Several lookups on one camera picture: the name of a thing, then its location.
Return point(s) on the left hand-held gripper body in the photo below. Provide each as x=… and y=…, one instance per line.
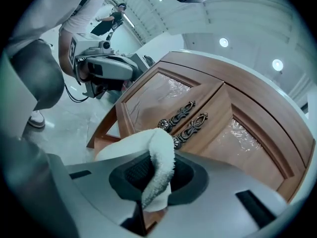
x=74, y=51

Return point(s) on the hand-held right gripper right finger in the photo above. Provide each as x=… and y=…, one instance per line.
x=223, y=187

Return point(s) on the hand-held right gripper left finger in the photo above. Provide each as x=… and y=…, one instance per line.
x=99, y=187

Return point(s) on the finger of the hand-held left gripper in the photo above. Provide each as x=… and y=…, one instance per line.
x=114, y=68

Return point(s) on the wooden cabinet door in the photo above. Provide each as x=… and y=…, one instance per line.
x=153, y=93
x=247, y=142

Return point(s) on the white fluffy cloth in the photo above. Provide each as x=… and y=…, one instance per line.
x=161, y=162

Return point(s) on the person's left forearm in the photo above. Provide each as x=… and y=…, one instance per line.
x=65, y=51

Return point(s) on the wooden vanity cabinet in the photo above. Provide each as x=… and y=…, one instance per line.
x=247, y=88

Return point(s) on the person's left hand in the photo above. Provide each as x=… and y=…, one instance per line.
x=83, y=73

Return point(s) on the person's grey trousers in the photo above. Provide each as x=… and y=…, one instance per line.
x=37, y=68

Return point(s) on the person's white shirt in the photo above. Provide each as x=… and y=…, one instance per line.
x=49, y=6

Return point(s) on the person's right shoe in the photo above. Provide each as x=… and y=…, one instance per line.
x=37, y=119

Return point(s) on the round ceiling light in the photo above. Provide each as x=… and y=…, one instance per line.
x=224, y=42
x=277, y=64

